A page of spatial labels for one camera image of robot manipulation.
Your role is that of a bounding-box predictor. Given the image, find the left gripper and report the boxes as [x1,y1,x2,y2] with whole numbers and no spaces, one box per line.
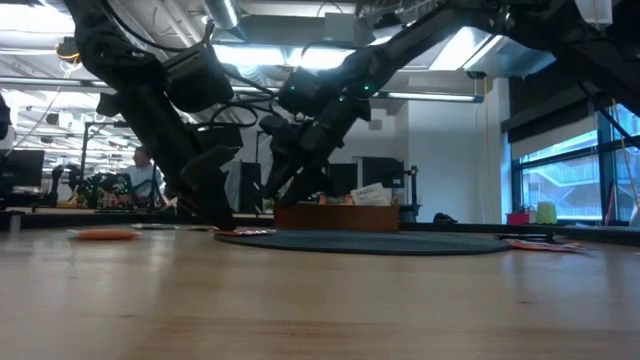
[97,87,245,230]

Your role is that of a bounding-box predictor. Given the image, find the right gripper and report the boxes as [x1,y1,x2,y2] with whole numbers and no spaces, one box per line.
[259,94,372,207]

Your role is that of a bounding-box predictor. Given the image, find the white orange tea packet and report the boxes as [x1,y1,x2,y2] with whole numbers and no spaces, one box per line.
[349,182,394,207]
[67,227,143,242]

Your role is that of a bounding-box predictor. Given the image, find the round dark woven placemat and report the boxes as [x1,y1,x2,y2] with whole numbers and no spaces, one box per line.
[214,229,512,257]

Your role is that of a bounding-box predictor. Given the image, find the wooden tea organizer box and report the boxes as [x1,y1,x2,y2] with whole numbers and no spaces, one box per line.
[273,202,401,233]

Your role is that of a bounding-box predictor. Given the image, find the grey cloth partition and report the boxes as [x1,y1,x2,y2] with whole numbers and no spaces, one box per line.
[222,159,244,211]

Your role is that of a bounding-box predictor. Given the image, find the black partition panel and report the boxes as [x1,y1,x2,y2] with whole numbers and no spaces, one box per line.
[239,160,262,214]

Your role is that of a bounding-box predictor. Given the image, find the black computer monitor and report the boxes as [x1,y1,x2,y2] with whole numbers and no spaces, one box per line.
[0,148,46,190]
[329,163,359,196]
[357,156,405,190]

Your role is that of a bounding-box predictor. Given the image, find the person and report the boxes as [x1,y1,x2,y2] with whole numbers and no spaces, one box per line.
[122,145,166,206]

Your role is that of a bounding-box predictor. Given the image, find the background robot arms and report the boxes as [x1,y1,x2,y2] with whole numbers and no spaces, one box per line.
[47,164,139,210]

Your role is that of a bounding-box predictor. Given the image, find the black tripod stand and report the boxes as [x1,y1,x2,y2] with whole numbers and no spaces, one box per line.
[402,164,422,221]

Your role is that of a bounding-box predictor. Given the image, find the ceiling light strip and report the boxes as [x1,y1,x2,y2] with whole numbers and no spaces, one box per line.
[0,74,116,91]
[379,89,484,104]

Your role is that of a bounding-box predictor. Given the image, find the grey ceiling box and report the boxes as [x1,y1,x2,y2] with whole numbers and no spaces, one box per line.
[323,12,357,44]

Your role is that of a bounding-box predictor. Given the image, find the yellow green container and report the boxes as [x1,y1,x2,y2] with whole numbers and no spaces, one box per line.
[537,200,559,225]

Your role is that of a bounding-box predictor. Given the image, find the white roller blind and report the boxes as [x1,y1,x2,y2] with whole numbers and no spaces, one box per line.
[509,115,601,161]

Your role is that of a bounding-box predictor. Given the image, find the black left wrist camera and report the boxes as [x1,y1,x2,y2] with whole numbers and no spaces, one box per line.
[162,43,235,114]

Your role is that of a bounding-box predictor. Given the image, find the black frame robot station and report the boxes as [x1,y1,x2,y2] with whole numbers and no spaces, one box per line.
[79,119,162,211]

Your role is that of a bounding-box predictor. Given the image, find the small silver ceiling duct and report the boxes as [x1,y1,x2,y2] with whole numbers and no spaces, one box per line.
[202,0,241,30]

